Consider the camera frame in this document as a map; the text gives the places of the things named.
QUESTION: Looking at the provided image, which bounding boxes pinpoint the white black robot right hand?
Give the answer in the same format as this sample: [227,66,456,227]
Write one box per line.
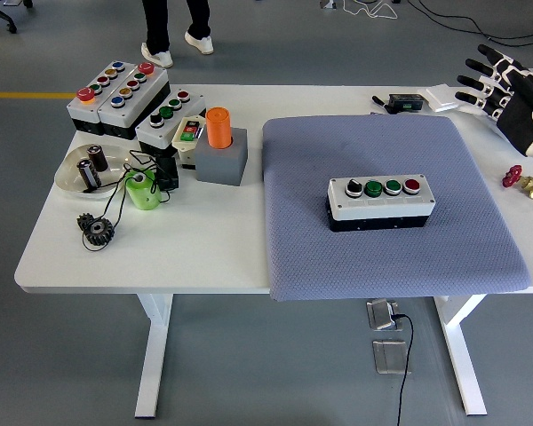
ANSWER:
[454,43,533,170]

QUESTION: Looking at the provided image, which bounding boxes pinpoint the white four-button control box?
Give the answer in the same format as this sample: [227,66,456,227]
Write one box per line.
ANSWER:
[135,88,208,157]
[327,173,436,233]

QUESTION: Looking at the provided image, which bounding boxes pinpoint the five-button box with mushroom button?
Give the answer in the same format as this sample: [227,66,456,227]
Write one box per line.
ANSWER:
[97,61,171,141]
[66,60,131,136]

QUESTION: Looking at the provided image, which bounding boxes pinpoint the black module with green connector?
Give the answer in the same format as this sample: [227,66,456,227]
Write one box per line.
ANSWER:
[388,92,426,113]

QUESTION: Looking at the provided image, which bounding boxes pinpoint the grey-blue textured mat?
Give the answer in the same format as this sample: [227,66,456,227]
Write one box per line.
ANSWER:
[261,114,531,303]

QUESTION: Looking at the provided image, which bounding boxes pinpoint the silver floor socket box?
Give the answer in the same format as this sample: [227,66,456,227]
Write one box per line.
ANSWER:
[371,339,410,376]
[366,298,403,332]

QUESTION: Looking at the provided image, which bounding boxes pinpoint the white table leg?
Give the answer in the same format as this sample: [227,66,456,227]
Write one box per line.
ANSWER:
[134,293,174,419]
[433,295,489,417]

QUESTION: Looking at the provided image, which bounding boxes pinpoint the orange cylinder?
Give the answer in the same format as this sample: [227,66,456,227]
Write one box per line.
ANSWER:
[205,106,234,150]

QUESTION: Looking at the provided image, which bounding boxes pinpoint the grey square block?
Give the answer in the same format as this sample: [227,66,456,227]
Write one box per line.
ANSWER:
[195,127,250,186]

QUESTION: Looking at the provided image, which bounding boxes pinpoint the black power adapter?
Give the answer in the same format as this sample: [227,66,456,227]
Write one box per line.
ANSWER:
[154,154,181,193]

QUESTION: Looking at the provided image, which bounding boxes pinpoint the person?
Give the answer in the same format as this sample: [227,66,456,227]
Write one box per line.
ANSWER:
[140,0,216,69]

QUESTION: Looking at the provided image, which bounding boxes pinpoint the green plastic spool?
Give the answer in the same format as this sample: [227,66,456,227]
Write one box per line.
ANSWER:
[123,168,163,212]

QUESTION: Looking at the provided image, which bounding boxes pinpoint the dark cylindrical capacitor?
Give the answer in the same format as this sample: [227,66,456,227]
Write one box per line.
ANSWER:
[76,158,102,190]
[86,144,110,173]

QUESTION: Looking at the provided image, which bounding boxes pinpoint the large dark metal gear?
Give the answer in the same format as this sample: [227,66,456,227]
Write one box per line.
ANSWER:
[83,217,116,246]

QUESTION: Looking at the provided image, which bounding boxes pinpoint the clear shallow plate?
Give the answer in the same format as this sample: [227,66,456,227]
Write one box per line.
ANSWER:
[53,142,137,201]

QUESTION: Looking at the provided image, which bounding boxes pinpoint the yellow floor tape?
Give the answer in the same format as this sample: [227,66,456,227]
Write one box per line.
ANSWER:
[0,91,75,99]

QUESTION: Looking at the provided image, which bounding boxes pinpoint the black office chair base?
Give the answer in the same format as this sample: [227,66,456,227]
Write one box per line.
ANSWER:
[0,0,35,35]

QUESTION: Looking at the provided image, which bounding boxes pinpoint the black floor cables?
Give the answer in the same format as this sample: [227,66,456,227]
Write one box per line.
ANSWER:
[406,0,533,48]

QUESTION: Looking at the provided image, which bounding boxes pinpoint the black handled tool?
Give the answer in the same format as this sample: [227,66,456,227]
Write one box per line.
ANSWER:
[371,95,396,114]

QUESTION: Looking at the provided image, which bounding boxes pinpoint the white floor cable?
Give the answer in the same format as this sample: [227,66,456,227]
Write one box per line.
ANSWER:
[341,0,401,21]

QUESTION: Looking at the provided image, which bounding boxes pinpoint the black floor power cable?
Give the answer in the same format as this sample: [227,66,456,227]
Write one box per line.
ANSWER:
[390,313,415,426]

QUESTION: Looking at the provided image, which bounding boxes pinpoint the cream switch box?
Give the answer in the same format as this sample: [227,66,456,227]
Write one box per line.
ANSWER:
[171,115,207,168]

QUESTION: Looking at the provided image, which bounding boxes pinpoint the thin black cord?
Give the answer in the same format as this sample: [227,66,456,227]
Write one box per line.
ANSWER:
[80,149,174,253]

